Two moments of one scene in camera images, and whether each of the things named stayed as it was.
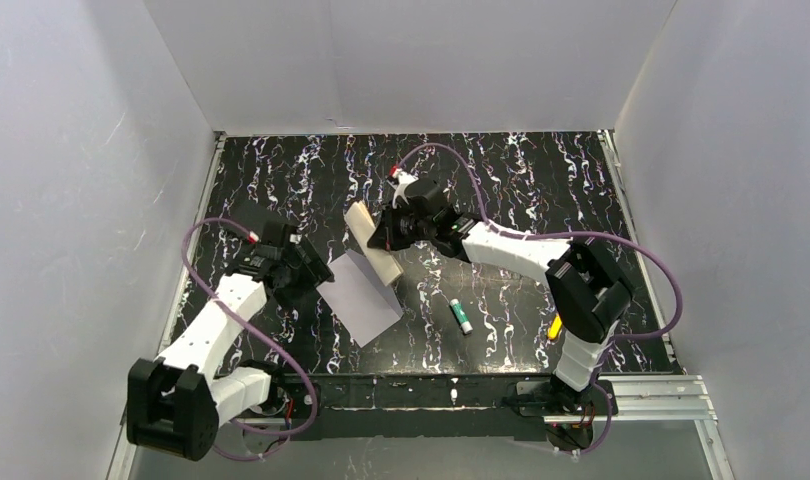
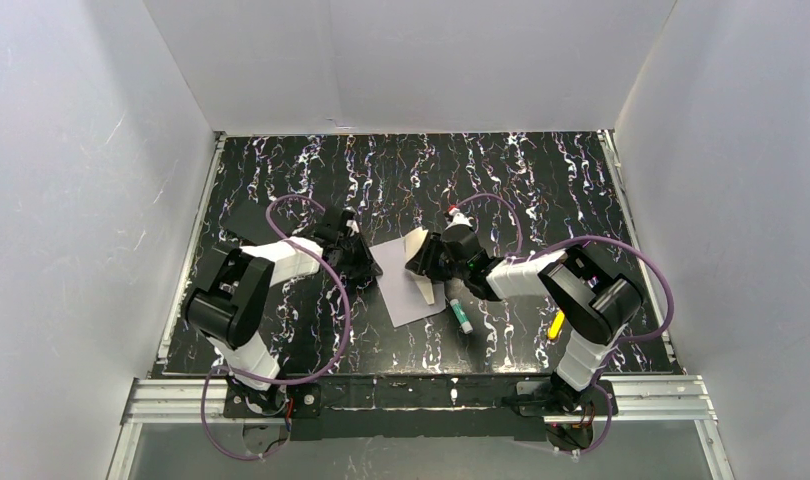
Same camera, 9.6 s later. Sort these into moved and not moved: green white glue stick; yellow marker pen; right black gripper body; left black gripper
Moved: right black gripper body; left black gripper
Not moved: green white glue stick; yellow marker pen
